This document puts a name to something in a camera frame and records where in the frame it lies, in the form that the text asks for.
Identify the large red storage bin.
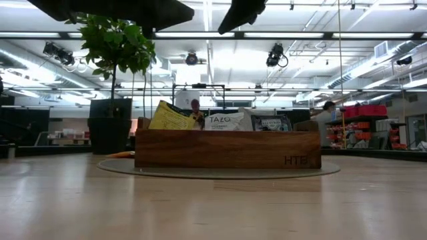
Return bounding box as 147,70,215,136
357,105,388,117

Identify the yellow vertical pole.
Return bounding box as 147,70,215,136
337,0,347,150

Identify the storage shelf with parts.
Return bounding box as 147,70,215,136
325,115,408,151

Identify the cluttered background table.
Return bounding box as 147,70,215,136
48,128,91,146

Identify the white air vent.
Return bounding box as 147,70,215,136
374,41,390,59

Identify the wooden tea organizer box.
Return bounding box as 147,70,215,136
134,116,322,169

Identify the silver ceiling duct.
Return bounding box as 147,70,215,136
326,39,427,90

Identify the white box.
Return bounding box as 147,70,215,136
175,90,201,111

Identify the white Tazo tea packet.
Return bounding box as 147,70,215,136
203,112,247,132

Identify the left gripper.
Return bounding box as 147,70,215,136
26,0,195,38

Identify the orange white tea packet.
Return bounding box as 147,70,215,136
106,151,136,159

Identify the round grey mat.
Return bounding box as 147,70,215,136
97,156,341,180

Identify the black ceiling spotlight cluster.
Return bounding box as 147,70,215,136
42,42,76,67

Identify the black ceiling camera with cable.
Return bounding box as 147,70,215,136
266,43,290,69

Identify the white cloth panel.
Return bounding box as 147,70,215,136
238,107,276,132

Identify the lemon lime tea packet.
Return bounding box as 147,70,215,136
148,99,197,131

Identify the green leafy potted tree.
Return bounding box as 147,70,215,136
65,13,157,118

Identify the person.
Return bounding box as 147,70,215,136
309,101,338,148
189,99,205,131

